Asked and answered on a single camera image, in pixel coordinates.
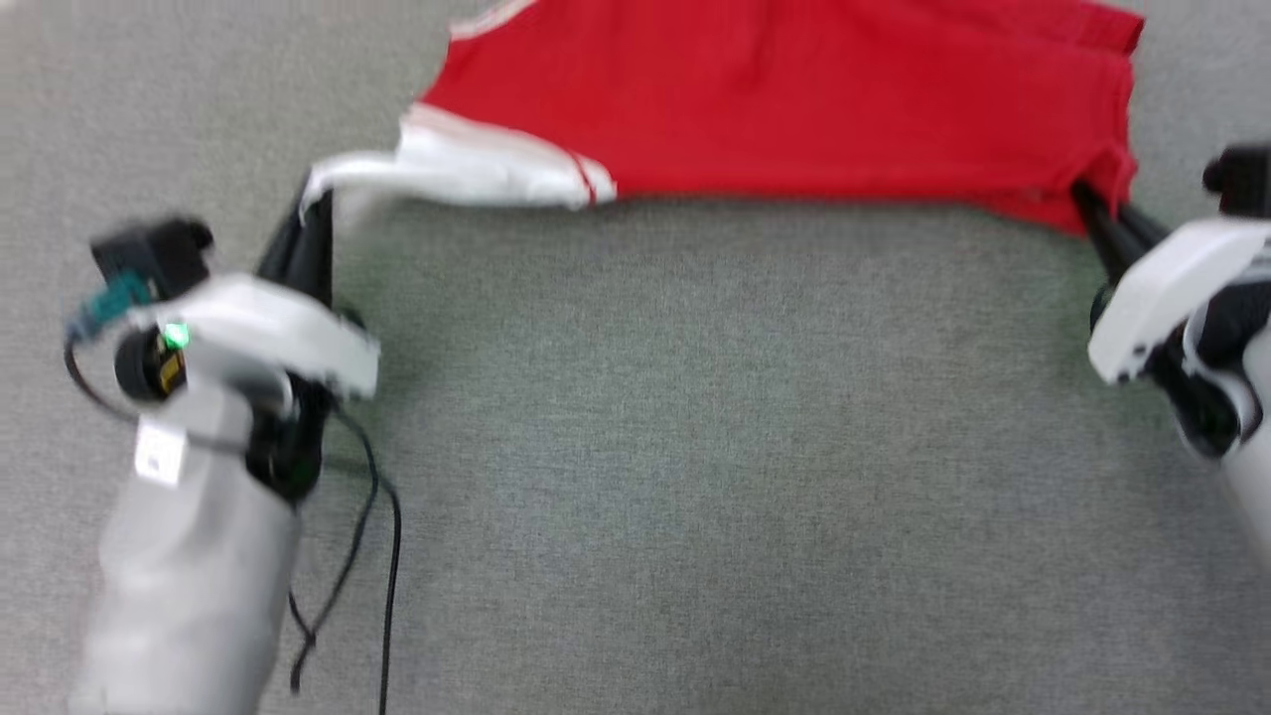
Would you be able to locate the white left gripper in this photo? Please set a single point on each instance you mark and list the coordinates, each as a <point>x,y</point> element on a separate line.
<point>258,328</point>

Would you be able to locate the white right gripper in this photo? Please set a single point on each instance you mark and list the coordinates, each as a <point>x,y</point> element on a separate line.
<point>1167,288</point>

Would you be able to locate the red and white garment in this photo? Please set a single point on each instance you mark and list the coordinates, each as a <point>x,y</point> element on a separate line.
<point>794,99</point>

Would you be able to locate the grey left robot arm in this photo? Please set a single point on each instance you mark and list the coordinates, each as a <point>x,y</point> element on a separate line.
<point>189,576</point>

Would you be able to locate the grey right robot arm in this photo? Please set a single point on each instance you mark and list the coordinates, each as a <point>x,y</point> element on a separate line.
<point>1251,467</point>

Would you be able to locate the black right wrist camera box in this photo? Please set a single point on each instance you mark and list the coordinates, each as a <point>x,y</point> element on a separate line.
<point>1246,179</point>

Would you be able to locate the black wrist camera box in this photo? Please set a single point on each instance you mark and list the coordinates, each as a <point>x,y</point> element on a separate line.
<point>1246,179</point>
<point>159,253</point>

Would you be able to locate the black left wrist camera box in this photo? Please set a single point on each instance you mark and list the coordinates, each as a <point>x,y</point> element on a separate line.
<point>159,253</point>

